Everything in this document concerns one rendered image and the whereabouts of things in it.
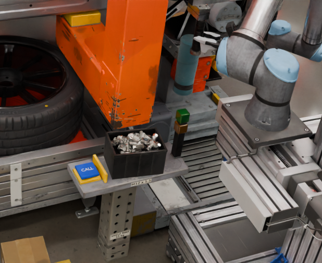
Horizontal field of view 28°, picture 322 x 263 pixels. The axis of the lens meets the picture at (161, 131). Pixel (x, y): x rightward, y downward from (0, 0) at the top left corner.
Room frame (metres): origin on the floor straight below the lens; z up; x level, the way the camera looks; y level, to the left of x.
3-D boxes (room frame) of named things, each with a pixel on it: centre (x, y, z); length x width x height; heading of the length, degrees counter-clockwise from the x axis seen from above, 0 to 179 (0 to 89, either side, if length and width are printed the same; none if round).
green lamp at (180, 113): (1.98, -0.07, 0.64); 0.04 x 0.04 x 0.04; 32
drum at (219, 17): (2.49, -0.14, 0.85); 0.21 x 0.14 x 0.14; 32
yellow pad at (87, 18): (2.52, 0.42, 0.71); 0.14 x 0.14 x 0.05; 32
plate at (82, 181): (1.78, 0.24, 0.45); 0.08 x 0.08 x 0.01; 32
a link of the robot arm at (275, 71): (1.79, -0.33, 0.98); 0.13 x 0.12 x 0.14; 66
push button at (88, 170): (1.78, 0.24, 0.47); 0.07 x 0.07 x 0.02; 32
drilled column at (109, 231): (1.86, 0.12, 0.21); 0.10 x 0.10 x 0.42; 32
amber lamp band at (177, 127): (1.98, -0.07, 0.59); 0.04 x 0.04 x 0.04; 32
